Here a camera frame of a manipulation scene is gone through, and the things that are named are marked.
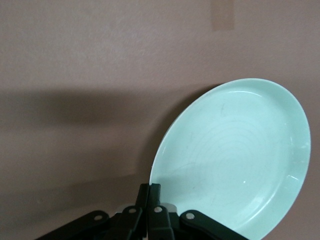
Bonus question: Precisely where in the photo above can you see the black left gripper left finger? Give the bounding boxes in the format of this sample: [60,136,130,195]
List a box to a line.
[37,183,151,240]

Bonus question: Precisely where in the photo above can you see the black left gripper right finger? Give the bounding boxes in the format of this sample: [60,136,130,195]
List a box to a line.
[148,183,251,240]

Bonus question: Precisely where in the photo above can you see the pale green round plate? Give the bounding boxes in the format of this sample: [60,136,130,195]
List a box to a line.
[149,77,312,240]

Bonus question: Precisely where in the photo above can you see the brown table cover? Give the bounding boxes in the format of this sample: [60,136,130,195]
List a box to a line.
[0,0,320,240]

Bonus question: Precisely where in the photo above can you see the small brown tape patch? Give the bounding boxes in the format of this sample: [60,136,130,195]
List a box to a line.
[211,0,236,31]

